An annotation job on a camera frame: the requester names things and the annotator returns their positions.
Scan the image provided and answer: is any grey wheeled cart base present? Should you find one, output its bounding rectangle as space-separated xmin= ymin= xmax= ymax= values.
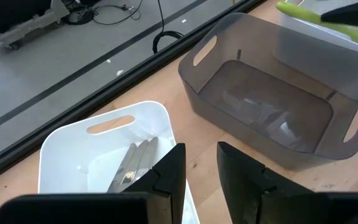
xmin=0 ymin=0 xmax=71 ymax=50

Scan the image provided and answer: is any black coiled cable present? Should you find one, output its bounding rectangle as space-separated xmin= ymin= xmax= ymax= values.
xmin=152 ymin=0 xmax=185 ymax=54

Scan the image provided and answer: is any grey translucent plastic bin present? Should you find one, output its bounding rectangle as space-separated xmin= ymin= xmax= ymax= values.
xmin=178 ymin=12 xmax=358 ymax=170

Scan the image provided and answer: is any black floor cable bundle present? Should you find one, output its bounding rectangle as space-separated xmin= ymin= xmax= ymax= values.
xmin=62 ymin=0 xmax=144 ymax=26

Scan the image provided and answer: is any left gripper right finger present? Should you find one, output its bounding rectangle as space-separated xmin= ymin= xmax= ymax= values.
xmin=216 ymin=141 xmax=315 ymax=224

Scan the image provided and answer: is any green silicone spoon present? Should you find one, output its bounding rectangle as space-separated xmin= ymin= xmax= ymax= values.
xmin=275 ymin=1 xmax=358 ymax=50

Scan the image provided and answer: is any black aluminium table frame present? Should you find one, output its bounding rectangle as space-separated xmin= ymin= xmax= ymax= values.
xmin=0 ymin=0 xmax=269 ymax=187

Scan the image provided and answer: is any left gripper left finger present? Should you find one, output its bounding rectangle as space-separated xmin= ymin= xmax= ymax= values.
xmin=122 ymin=142 xmax=186 ymax=224

